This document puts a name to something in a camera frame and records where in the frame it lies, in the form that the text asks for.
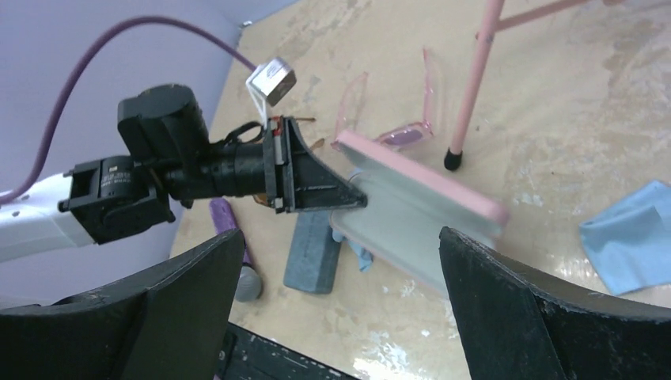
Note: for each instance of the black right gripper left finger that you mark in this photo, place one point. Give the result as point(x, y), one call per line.
point(165, 322)

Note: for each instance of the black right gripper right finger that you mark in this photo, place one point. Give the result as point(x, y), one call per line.
point(517, 322)

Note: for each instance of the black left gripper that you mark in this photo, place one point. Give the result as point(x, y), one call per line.
point(295, 179)

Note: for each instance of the pink glasses case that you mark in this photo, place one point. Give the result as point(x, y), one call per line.
point(408, 205)

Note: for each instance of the light blue cloth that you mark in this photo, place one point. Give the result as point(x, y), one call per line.
point(628, 244)
point(365, 257)

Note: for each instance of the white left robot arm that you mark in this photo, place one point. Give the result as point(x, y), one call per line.
point(170, 157)

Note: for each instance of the pink transparent sunglasses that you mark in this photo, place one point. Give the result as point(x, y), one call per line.
point(397, 123)

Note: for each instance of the grey glasses case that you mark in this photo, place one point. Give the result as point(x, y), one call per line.
point(313, 256)

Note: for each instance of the crumpled light blue cloth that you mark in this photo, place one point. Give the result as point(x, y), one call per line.
point(628, 244)

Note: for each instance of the pink music stand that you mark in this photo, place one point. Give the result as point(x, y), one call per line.
point(492, 22)

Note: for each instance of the brown frame glasses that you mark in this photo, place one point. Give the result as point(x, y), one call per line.
point(316, 142)

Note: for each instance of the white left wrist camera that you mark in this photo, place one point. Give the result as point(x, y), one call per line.
point(269, 84)

